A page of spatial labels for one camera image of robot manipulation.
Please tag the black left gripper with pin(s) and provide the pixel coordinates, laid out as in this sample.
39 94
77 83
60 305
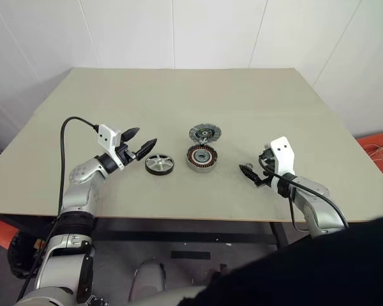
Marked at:
127 153

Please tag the orange fabric with white net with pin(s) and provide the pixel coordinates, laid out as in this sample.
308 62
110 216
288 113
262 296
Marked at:
378 140

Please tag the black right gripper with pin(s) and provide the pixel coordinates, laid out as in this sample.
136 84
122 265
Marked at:
268 164

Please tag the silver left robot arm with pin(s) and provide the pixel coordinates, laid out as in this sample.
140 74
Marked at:
83 172

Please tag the silver motor stator housing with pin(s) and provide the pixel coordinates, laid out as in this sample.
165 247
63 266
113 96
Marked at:
201 158

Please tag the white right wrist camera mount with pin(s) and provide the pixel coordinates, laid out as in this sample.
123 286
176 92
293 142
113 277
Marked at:
284 156

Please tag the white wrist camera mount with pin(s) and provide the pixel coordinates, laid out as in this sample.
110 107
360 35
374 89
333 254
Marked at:
106 137
284 156

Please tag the black rounded shape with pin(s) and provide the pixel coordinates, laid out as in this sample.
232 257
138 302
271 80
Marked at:
306 274

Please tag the grey rounded shape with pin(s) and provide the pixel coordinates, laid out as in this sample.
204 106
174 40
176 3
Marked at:
148 277

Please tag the silver rotor wheel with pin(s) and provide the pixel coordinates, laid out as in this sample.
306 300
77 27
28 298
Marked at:
159 163

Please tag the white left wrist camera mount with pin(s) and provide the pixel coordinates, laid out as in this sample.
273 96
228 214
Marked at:
106 137

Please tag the grey round motor cover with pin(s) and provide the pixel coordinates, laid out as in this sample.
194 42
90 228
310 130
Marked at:
211 132

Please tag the black bag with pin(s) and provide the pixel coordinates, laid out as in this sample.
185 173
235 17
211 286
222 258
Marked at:
22 255

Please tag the black metal table frame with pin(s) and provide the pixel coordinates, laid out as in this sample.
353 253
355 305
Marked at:
178 237

